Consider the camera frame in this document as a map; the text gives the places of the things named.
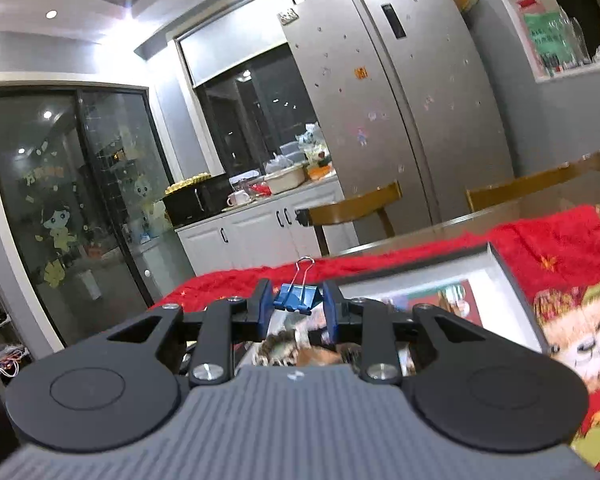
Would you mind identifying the silver double-door refrigerator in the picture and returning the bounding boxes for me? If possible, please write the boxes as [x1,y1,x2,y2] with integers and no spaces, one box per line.
[280,0,516,241]

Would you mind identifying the beige basket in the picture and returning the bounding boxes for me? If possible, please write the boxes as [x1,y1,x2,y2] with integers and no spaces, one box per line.
[264,165,308,195]

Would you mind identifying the red printed blanket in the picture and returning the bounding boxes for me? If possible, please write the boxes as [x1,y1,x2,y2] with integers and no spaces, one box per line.
[147,205,600,471]

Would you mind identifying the clear glass bottles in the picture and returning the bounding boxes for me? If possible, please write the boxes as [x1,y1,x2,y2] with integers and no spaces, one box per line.
[555,10,592,68]

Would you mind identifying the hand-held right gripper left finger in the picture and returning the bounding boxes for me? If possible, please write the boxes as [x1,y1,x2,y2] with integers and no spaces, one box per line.
[100,280,276,387]

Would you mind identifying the shallow grey-framed box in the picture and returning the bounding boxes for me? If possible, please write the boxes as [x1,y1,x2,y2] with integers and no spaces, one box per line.
[337,241,551,376]

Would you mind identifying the wooden chair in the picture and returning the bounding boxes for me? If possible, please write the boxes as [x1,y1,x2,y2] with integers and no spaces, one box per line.
[295,180,403,256]
[465,149,600,213]

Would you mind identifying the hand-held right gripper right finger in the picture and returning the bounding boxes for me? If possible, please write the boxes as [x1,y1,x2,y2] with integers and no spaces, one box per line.
[322,280,491,386]

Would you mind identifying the wall poster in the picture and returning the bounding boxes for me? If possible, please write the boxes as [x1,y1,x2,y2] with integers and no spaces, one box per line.
[517,0,568,78]

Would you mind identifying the white kitchen cabinet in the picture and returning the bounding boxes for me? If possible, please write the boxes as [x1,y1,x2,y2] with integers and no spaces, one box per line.
[174,177,358,276]

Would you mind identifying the black microwave oven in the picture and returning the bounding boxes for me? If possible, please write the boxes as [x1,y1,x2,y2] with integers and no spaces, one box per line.
[162,175,236,226]

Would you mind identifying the brown furry item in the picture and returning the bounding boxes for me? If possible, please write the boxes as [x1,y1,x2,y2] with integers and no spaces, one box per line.
[260,330,356,367]

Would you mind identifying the glass sliding door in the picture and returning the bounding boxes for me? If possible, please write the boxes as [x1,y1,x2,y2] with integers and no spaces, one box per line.
[0,85,196,356]

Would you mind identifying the blue binder clip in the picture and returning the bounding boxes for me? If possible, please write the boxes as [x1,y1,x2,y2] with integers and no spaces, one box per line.
[272,256,326,317]

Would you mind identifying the row of golden balls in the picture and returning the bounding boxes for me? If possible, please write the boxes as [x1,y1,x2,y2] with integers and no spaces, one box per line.
[165,172,212,195]

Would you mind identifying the dark window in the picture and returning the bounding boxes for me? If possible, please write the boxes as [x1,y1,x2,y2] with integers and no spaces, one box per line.
[192,42,321,176]

